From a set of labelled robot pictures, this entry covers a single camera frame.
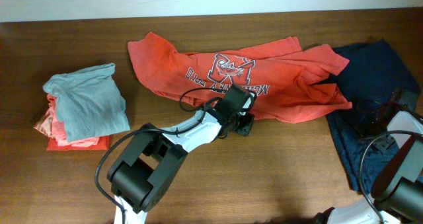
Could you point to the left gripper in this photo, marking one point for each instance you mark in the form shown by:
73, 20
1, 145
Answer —
246, 127

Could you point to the red soccer t-shirt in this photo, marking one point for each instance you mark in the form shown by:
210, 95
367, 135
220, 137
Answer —
290, 83

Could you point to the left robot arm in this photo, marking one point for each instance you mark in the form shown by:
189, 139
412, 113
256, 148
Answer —
144, 171

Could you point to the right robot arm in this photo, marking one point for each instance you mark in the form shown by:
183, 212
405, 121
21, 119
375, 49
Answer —
396, 194

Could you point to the grey folded shirt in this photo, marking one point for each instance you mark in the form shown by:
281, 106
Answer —
88, 102

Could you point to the navy blue garment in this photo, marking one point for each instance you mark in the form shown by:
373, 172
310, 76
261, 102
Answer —
373, 73

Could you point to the pink folded garment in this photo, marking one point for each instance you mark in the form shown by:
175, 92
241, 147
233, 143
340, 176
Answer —
50, 126

